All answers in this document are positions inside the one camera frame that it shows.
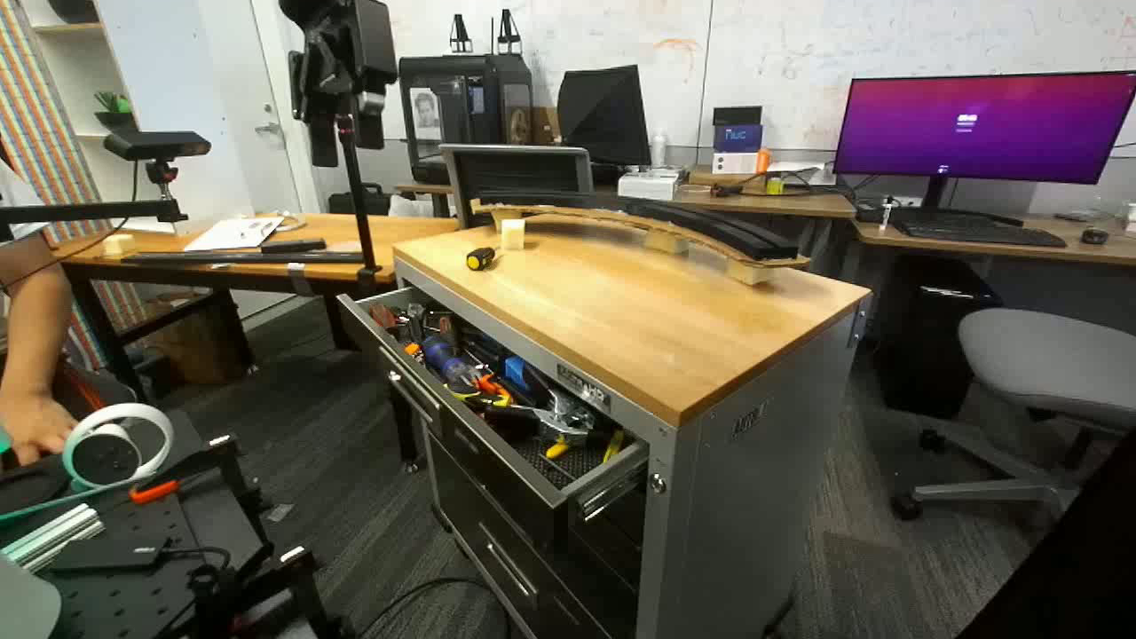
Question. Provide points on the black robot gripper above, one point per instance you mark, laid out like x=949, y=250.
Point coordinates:
x=342, y=54

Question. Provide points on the black perforated robot base table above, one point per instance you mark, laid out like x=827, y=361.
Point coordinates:
x=144, y=569

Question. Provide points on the person's bare forearm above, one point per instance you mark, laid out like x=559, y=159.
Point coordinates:
x=33, y=332

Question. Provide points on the grey metal tool drawer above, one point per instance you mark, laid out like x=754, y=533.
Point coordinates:
x=519, y=462

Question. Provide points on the person's hand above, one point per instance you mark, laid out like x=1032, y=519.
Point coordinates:
x=37, y=426

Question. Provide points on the thin black stand pole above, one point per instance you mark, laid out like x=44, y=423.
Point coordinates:
x=359, y=200

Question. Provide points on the white door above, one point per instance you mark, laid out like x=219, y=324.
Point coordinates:
x=269, y=93

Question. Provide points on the black case with photo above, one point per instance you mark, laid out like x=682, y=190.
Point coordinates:
x=466, y=106

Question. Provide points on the white papers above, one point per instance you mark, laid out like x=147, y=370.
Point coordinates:
x=235, y=233

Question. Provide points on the flat black bar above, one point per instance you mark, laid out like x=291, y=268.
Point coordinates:
x=235, y=253

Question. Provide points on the long wooden desk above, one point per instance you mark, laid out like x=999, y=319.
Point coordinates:
x=235, y=268

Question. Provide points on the grey framed black screen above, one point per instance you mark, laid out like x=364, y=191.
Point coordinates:
x=517, y=177

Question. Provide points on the small white block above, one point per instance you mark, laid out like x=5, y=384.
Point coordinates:
x=514, y=233

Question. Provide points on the black monitor seen from behind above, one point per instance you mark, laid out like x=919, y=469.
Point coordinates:
x=606, y=112

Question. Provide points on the black boom bar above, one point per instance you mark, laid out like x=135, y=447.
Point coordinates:
x=90, y=211

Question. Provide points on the blue tool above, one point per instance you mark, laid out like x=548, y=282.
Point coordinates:
x=517, y=375

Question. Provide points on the orange hex key holder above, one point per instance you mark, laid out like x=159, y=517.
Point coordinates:
x=490, y=388

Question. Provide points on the flat white box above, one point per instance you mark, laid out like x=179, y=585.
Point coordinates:
x=646, y=187

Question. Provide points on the silver pliers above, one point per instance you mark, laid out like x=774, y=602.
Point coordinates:
x=554, y=415

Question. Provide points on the white tape roll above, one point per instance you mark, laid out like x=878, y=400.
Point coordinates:
x=144, y=426

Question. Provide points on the grey tool cabinet wooden top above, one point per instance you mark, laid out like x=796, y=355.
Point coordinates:
x=663, y=319

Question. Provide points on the curved wooden black track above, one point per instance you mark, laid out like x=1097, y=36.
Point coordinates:
x=697, y=241

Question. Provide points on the blue white cardboard box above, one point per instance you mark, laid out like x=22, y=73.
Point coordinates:
x=737, y=138

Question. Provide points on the silver aluminium profile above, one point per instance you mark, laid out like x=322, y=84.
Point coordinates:
x=54, y=538

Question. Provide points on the black computer tower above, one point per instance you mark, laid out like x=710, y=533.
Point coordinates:
x=936, y=337

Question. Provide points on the purple screen computer monitor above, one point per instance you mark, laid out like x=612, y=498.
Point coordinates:
x=981, y=125

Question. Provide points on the black computer keyboard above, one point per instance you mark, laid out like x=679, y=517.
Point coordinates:
x=981, y=233

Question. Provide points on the wooden computer desk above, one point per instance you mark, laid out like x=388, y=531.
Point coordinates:
x=1005, y=250

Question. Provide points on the grey office chair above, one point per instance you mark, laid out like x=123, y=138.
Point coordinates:
x=1047, y=361

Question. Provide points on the black stereo camera on mount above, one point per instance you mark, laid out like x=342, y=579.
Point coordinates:
x=153, y=143

